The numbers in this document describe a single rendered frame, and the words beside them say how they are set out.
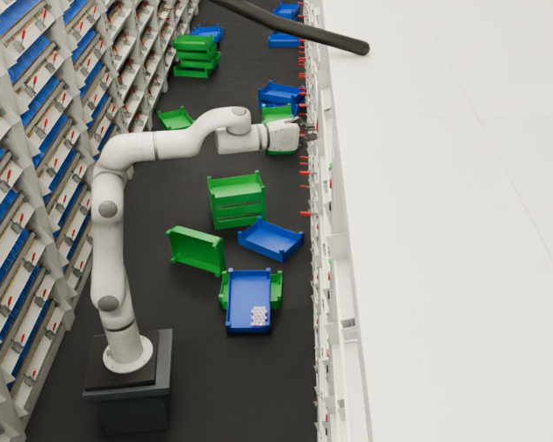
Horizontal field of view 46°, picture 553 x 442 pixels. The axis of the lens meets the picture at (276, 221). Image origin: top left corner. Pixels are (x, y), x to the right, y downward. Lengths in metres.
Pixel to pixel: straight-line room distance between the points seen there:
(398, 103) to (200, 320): 2.33
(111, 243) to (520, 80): 1.50
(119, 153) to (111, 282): 0.48
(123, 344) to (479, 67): 1.77
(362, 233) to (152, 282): 2.80
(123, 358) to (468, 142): 1.91
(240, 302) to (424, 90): 2.25
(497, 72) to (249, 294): 2.24
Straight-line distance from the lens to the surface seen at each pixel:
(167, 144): 2.06
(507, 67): 1.18
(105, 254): 2.27
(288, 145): 2.15
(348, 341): 0.94
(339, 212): 1.03
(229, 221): 3.77
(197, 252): 3.53
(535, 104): 1.05
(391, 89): 1.06
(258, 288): 3.21
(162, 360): 2.65
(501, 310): 0.64
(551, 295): 0.67
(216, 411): 2.82
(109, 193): 2.09
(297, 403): 2.82
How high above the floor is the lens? 2.15
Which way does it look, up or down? 34 degrees down
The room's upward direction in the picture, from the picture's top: 2 degrees counter-clockwise
